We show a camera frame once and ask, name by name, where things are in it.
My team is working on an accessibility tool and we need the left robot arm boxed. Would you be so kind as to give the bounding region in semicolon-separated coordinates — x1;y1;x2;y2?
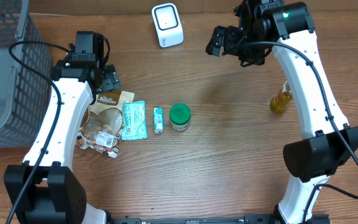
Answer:
4;31;121;223

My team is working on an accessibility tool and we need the teal white snack packet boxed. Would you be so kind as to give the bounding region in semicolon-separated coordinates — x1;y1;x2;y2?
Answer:
122;101;147;141

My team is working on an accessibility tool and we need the green lid white jar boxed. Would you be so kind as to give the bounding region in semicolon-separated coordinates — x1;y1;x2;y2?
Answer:
169;103;191;131

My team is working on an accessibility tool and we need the grey plastic mesh basket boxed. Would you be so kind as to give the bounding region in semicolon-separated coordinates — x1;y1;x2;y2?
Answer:
0;1;52;147

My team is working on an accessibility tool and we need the white barcode scanner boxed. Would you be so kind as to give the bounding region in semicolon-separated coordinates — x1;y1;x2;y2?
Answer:
151;3;184;48

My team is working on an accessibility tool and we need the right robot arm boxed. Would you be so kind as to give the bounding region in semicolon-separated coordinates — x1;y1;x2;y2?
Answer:
206;1;358;223

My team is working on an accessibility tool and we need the yellow liquid bottle silver cap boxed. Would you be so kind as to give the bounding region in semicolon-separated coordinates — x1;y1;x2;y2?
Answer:
270;81;293;113

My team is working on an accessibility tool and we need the small teal white packet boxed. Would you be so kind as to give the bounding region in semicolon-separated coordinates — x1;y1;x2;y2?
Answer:
154;107;164;134

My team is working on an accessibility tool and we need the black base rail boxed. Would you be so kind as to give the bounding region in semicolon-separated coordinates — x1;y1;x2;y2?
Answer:
106;215;281;224

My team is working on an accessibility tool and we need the brown snack packet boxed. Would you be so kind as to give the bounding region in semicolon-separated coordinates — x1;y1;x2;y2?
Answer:
75;90;134;158

